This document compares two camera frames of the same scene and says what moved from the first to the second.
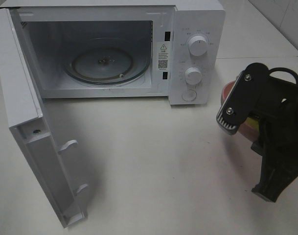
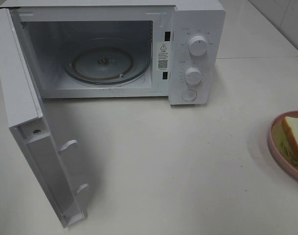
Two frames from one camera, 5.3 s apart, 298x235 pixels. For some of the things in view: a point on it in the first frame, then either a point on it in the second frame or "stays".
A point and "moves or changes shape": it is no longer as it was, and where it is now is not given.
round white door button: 189,95 stays
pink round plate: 250,132 moves or changes shape
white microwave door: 26,121 stays
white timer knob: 193,76 stays
